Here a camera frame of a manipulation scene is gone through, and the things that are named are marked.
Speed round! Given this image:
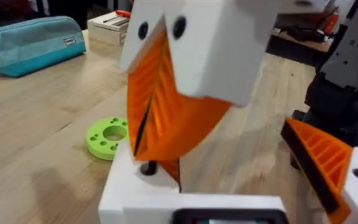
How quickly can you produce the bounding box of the bare white left gripper left finger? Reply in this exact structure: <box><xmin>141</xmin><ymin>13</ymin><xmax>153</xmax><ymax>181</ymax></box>
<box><xmin>98</xmin><ymin>140</ymin><xmax>180</xmax><ymax>224</ymax></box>

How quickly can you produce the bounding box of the white orange left gripper right finger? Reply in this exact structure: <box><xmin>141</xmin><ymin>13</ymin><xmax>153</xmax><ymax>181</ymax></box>
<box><xmin>280</xmin><ymin>117</ymin><xmax>358</xmax><ymax>224</ymax></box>

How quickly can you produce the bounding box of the finger of the white orange right gripper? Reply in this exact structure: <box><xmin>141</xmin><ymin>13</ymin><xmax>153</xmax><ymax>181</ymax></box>
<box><xmin>134</xmin><ymin>0</ymin><xmax>281</xmax><ymax>162</ymax></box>
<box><xmin>119</xmin><ymin>0</ymin><xmax>168</xmax><ymax>157</ymax></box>

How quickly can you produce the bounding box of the green disc with holes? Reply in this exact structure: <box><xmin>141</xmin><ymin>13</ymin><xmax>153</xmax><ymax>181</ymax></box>
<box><xmin>85</xmin><ymin>116</ymin><xmax>130</xmax><ymax>162</ymax></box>

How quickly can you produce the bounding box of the pale wooden box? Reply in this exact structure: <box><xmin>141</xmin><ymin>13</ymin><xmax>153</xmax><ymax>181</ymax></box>
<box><xmin>86</xmin><ymin>11</ymin><xmax>132</xmax><ymax>47</ymax></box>

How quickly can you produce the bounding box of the heap of tools on bench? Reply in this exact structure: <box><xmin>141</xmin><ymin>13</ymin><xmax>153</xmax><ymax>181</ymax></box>
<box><xmin>265</xmin><ymin>5</ymin><xmax>341</xmax><ymax>67</ymax></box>

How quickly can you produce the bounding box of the teal zip bag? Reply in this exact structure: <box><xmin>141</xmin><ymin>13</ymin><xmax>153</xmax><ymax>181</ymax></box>
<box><xmin>0</xmin><ymin>15</ymin><xmax>87</xmax><ymax>78</ymax></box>

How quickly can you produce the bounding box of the red handled tool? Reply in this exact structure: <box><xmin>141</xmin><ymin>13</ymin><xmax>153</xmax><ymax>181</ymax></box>
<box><xmin>114</xmin><ymin>9</ymin><xmax>132</xmax><ymax>19</ymax></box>

